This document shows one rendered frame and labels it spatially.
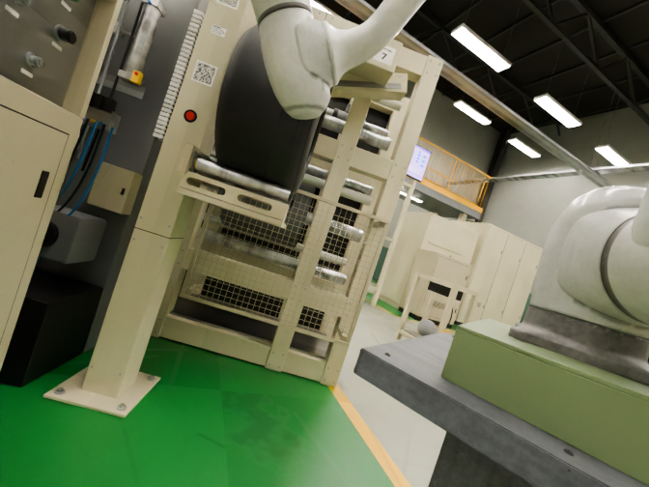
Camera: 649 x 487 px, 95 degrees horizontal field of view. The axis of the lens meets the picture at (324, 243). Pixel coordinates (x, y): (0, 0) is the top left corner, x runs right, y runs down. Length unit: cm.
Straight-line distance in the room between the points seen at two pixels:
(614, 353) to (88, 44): 135
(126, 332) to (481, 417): 116
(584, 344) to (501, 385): 16
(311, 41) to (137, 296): 101
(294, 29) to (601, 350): 67
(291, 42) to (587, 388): 63
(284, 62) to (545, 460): 64
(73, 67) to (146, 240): 54
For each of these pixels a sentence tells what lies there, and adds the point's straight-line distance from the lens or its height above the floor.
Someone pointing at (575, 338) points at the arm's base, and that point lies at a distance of 59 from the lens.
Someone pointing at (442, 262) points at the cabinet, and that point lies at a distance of 567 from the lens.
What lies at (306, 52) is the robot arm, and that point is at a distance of 59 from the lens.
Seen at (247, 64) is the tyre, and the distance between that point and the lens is 104.
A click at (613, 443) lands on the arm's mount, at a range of 50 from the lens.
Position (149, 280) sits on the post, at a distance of 125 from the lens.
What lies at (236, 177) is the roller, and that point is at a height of 90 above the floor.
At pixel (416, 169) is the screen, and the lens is 553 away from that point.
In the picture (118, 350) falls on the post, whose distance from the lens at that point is 135.
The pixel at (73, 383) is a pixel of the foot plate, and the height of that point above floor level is 1.
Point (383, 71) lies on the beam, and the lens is 165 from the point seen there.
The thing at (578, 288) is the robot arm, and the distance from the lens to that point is 57.
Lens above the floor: 78
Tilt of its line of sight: level
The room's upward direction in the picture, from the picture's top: 18 degrees clockwise
